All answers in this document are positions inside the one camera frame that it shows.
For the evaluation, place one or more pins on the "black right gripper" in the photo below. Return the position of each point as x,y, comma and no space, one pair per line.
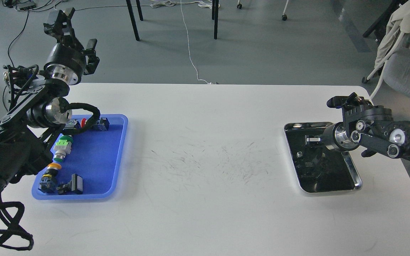
333,138

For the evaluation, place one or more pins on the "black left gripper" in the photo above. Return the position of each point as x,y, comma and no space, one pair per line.
65,62

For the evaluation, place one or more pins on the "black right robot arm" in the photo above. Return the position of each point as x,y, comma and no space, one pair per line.
364,124

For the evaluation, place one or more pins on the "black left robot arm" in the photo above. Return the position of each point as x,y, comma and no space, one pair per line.
38,114

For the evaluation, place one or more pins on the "shiny metal tray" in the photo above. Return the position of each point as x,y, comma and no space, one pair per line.
320,170

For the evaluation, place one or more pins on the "black table leg left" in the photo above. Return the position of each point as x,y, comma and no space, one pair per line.
132,17

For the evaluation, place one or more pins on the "black table leg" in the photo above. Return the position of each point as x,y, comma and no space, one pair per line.
132,17
215,16

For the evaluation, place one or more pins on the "grey black contact block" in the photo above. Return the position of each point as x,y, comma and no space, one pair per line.
72,124

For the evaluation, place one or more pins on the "blue plastic tray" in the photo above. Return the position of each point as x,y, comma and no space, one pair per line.
96,157

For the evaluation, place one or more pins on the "black table leg right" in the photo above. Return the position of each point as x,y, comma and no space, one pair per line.
215,16

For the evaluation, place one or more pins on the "beige cloth on chair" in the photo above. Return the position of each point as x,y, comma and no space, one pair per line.
397,26

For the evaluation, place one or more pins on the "red pushbutton switch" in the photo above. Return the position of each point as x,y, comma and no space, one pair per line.
101,125

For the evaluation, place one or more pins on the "green pushbutton switch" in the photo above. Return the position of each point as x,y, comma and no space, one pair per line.
62,148

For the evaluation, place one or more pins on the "black switch block part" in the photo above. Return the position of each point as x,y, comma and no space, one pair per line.
75,185

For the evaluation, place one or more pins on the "yellow pushbutton switch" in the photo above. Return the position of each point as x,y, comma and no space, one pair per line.
48,182

